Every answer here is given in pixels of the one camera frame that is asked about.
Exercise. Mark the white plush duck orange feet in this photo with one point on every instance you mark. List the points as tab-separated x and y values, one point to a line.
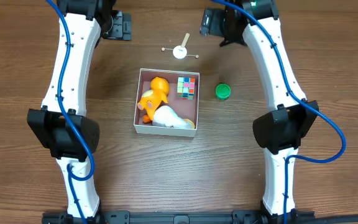
166	117

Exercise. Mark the white cardboard box pink interior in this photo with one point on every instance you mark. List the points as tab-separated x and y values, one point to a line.
186	109

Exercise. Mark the green round lid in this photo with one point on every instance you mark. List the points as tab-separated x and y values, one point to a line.
222	91

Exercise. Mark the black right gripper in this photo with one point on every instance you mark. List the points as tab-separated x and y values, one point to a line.
212	22

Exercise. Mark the black mounting rail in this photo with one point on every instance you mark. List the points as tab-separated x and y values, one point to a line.
234	217

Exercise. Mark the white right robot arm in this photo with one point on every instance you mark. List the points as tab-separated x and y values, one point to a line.
256	25

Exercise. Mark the white wooden rattle drum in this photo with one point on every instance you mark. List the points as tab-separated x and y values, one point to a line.
180	52

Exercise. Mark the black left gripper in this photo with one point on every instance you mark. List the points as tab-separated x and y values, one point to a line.
122	26

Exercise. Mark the orange bear figurine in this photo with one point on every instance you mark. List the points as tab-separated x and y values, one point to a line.
151	99

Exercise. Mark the multicolour puzzle cube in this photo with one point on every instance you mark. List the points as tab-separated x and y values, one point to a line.
186	88

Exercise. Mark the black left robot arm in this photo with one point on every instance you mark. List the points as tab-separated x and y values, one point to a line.
61	124

